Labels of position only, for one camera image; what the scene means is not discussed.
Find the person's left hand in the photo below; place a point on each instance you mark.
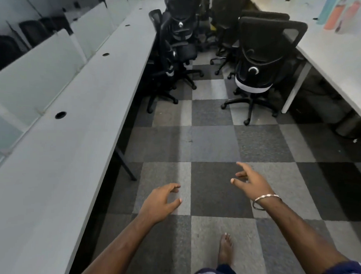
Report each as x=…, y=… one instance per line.
x=156, y=203

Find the person's right forearm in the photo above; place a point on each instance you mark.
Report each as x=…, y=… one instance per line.
x=298, y=236

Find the pink bottle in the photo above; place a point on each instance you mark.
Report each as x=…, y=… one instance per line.
x=350, y=17

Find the person's right hand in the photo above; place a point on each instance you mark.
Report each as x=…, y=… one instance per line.
x=256, y=186

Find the black chair with headrest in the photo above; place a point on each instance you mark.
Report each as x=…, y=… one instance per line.
x=162, y=66
x=183, y=31

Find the white desk with leg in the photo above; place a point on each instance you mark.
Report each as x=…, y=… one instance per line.
x=336, y=55

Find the person's right thumb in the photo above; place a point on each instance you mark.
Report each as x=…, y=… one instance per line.
x=238, y=182

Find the black office chair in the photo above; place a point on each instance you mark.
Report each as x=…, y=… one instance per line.
x=5, y=51
x=226, y=11
x=229, y=45
x=34, y=32

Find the person's bare foot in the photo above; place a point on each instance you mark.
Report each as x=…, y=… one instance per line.
x=225, y=251

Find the black mesh chair white band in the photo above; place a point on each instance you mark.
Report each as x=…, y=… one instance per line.
x=264, y=55

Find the person's right middle finger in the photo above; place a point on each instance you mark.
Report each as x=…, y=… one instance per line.
x=244, y=167

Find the person's left thumb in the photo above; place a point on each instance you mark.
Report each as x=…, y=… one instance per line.
x=174, y=204

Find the person's left forearm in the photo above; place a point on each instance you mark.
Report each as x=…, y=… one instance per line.
x=118, y=249

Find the frosted glass desk partition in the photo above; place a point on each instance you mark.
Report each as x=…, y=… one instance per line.
x=91, y=29
x=1, y=139
x=122, y=4
x=36, y=75

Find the grey waste bin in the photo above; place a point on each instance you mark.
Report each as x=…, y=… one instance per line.
x=348, y=124

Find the long white desk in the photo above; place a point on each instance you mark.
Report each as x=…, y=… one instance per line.
x=67, y=136

